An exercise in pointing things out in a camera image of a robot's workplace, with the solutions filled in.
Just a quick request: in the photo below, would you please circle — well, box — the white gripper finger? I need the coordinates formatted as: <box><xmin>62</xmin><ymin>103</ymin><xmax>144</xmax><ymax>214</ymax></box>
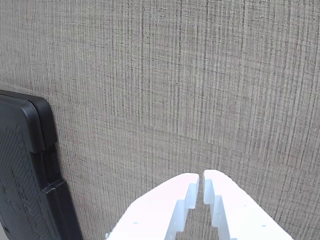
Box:
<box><xmin>104</xmin><ymin>172</ymin><xmax>200</xmax><ymax>240</ymax></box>
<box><xmin>202</xmin><ymin>169</ymin><xmax>293</xmax><ymax>240</ymax></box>

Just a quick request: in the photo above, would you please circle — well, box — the black plastic flat case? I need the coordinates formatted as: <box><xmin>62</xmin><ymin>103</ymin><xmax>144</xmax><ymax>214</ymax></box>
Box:
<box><xmin>0</xmin><ymin>89</ymin><xmax>83</xmax><ymax>240</ymax></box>

